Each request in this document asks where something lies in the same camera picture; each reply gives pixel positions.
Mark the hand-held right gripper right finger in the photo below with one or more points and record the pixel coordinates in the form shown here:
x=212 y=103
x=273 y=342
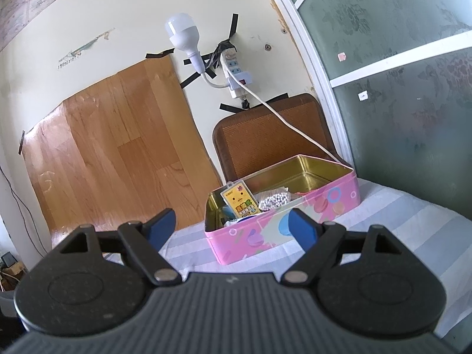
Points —
x=300 y=228

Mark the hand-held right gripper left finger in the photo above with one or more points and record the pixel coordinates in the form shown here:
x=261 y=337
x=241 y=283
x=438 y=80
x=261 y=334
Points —
x=162 y=225

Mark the pink tin box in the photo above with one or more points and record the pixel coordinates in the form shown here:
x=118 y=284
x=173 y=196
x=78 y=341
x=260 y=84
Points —
x=258 y=243

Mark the bag of white beads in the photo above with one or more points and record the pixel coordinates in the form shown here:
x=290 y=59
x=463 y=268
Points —
x=274 y=200

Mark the yellow card case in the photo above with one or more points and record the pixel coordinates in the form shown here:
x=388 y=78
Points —
x=239 y=201

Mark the brown rattan chair back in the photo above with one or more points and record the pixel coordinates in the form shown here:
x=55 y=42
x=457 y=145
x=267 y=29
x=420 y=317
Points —
x=265 y=136

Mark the striped blue bedsheet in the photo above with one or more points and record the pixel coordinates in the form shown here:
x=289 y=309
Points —
x=405 y=221

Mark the black tape strip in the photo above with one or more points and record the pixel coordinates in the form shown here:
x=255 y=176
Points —
x=159 y=54
x=21 y=142
x=274 y=99
x=233 y=25
x=191 y=80
x=231 y=107

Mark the frosted glass sliding door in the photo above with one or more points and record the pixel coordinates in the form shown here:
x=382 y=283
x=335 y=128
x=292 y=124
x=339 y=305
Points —
x=387 y=118

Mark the small white sticker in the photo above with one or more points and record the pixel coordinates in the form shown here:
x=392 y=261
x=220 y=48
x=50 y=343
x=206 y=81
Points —
x=364 y=96

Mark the white power strip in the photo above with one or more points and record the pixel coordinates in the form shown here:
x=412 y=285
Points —
x=236 y=70

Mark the small pink sticker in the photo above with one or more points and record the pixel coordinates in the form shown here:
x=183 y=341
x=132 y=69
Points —
x=342 y=57

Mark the white light bulb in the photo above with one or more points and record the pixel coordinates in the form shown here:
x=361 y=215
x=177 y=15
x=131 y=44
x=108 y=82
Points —
x=180 y=31

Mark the wood grain wall panel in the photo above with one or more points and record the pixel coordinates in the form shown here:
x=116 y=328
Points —
x=110 y=136

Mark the wall poster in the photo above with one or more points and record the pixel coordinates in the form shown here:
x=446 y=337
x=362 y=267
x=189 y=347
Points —
x=25 y=3

